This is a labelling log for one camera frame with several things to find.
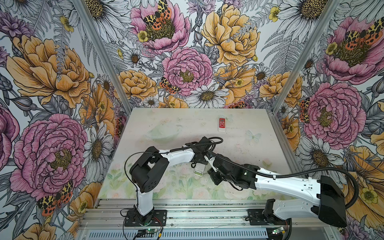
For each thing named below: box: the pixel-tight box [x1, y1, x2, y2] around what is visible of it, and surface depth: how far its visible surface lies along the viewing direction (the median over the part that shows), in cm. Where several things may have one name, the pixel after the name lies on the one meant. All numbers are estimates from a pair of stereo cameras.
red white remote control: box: [218, 117, 226, 132], surface depth 114 cm
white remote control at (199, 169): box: [194, 162, 206, 176], surface depth 91 cm
